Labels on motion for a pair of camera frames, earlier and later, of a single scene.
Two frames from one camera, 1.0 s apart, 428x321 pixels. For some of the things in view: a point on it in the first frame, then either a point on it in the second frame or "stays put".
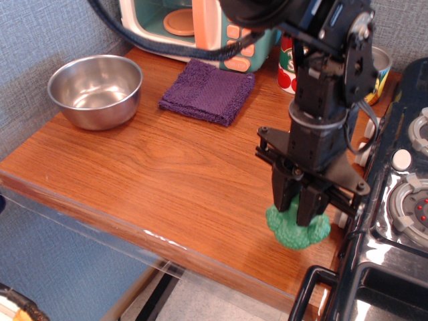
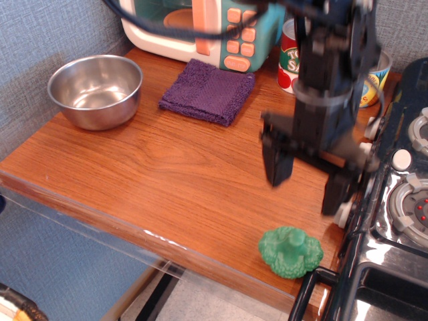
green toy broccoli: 289,233 → 290,253
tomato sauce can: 286,77 stays put
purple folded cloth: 203,90 stays put
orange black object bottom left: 28,310 stays put
